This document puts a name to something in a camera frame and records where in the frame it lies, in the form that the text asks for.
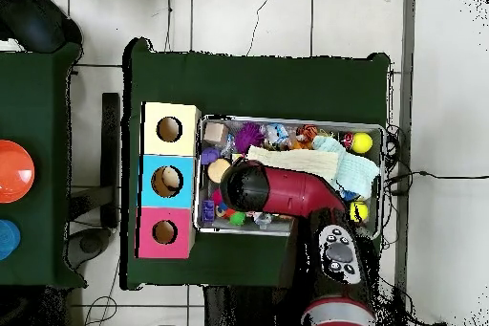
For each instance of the shallow clear mesh bin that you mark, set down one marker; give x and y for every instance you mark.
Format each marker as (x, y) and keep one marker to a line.
(244, 228)

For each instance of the grey stand foot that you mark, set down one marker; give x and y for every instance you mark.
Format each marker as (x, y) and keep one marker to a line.
(89, 243)

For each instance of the orange tiger plush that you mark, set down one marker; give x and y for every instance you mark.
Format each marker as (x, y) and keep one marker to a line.
(305, 133)

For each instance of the dark green table cloth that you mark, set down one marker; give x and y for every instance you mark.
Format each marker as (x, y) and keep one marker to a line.
(38, 112)
(267, 85)

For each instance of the round tan wooden disc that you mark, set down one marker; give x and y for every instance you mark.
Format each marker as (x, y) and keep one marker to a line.
(217, 171)

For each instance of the crushed clear plastic bottle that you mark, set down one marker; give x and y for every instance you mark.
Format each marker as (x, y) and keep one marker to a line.
(276, 133)

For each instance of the yellow ball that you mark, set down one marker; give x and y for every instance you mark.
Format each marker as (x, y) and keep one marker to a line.
(359, 211)
(361, 143)

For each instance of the blue ribbed cup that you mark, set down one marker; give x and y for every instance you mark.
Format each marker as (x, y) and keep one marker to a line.
(7, 240)

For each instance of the purple spiky ball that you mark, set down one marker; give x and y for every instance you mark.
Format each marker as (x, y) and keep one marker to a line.
(248, 136)

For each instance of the plain wooden cube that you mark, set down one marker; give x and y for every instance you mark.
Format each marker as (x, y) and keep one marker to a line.
(216, 133)

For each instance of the orange plastic bowl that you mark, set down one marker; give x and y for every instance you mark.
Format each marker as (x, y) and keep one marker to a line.
(15, 171)

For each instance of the wooden box with three holes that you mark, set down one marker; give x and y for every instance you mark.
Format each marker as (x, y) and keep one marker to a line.
(183, 188)

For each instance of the cream waffle cloth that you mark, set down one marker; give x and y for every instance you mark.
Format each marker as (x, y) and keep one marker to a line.
(305, 161)

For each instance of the person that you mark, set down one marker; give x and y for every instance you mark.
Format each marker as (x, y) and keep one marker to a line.
(38, 24)

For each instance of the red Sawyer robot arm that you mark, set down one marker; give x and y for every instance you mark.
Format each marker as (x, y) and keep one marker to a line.
(298, 192)

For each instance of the light blue waffle cloth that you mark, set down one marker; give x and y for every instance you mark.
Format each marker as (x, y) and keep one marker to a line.
(355, 173)

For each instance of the purple toy block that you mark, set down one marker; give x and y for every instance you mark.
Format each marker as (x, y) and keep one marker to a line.
(209, 156)

